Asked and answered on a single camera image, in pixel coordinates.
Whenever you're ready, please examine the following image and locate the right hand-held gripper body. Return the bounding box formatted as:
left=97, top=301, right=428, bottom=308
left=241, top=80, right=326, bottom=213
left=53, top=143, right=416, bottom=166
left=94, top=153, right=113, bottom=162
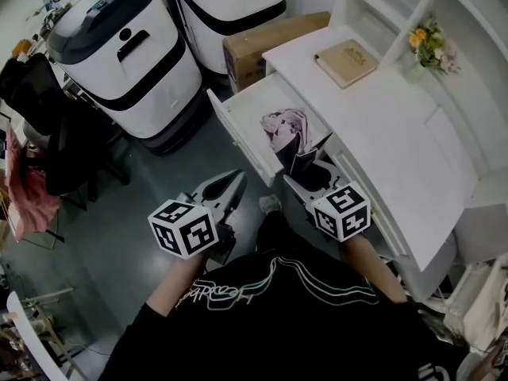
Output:
left=301, top=176, right=372, bottom=243

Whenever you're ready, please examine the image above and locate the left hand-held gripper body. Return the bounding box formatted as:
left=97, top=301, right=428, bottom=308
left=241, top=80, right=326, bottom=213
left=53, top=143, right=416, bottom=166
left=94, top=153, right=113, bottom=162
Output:
left=147, top=190, right=238, bottom=266

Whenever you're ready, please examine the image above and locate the pink grey cloth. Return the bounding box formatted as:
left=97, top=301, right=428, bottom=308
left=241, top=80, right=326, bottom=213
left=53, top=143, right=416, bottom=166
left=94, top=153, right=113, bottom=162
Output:
left=260, top=108, right=333, bottom=179

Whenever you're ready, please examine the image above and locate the white desk drawer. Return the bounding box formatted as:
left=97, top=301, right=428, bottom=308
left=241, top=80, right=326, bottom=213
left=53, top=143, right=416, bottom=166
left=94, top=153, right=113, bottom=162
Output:
left=206, top=71, right=335, bottom=188

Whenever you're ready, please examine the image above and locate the person's right forearm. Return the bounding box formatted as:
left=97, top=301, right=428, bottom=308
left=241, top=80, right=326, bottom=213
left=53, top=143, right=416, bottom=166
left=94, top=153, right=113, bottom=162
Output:
left=338, top=234, right=409, bottom=306

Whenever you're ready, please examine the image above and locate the person's left forearm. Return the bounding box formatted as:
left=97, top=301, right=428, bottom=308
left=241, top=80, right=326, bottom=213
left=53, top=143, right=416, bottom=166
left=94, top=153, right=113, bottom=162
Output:
left=145, top=251, right=208, bottom=320

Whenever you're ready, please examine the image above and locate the white desk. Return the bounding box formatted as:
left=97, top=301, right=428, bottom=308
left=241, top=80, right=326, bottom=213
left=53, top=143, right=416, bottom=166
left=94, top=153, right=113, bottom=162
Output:
left=261, top=24, right=478, bottom=306

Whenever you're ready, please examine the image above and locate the person's white shoe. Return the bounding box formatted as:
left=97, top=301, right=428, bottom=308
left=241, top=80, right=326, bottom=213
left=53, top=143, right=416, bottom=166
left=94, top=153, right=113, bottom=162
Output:
left=258, top=194, right=283, bottom=216

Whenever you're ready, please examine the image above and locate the beige hardcover book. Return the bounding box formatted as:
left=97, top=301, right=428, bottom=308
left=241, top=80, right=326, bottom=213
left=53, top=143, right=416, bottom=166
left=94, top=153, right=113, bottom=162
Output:
left=314, top=38, right=379, bottom=90

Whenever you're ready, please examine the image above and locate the person's black printed t-shirt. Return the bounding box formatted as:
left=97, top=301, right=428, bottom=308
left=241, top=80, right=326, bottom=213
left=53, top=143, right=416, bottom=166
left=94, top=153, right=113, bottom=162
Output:
left=98, top=210, right=472, bottom=381

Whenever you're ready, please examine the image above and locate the small white vase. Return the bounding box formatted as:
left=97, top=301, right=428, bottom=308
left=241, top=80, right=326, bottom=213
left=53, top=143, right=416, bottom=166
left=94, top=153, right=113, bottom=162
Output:
left=405, top=63, right=428, bottom=85

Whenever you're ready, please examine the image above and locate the brown cardboard box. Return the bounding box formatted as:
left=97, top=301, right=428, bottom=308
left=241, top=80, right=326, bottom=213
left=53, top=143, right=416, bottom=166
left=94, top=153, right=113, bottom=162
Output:
left=221, top=10, right=333, bottom=95

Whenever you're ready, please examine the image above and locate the white robot with grey lid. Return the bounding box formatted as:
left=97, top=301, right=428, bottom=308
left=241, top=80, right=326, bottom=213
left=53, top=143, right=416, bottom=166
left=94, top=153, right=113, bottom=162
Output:
left=46, top=0, right=205, bottom=156

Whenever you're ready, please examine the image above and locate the white robot with black band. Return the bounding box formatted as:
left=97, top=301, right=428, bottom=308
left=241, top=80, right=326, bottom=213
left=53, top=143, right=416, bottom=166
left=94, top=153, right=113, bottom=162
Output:
left=168, top=0, right=288, bottom=77

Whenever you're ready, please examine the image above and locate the artificial flower bouquet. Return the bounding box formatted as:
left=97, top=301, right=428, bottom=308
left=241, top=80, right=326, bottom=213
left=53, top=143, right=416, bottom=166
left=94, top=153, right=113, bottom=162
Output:
left=408, top=15, right=462, bottom=77

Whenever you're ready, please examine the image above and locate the white ornate carved chair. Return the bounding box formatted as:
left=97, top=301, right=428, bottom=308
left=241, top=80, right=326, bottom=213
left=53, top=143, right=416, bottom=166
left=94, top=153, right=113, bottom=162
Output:
left=441, top=252, right=508, bottom=381

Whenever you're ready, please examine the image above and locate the black office chair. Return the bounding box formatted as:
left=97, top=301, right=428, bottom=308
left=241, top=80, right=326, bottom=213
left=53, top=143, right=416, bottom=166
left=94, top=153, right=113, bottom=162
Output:
left=0, top=52, right=133, bottom=205

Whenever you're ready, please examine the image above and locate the white curved board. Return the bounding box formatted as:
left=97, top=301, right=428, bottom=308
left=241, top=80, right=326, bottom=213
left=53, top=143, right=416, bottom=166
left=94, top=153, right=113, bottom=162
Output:
left=5, top=290, right=53, bottom=381

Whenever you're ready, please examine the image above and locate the white floor cable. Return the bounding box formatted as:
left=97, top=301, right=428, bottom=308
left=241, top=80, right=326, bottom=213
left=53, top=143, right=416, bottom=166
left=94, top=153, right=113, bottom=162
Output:
left=62, top=340, right=113, bottom=357

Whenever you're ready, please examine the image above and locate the wooden frame stand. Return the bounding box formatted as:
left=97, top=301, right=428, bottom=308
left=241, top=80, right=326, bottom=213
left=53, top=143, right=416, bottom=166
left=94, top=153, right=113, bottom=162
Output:
left=18, top=287, right=81, bottom=373

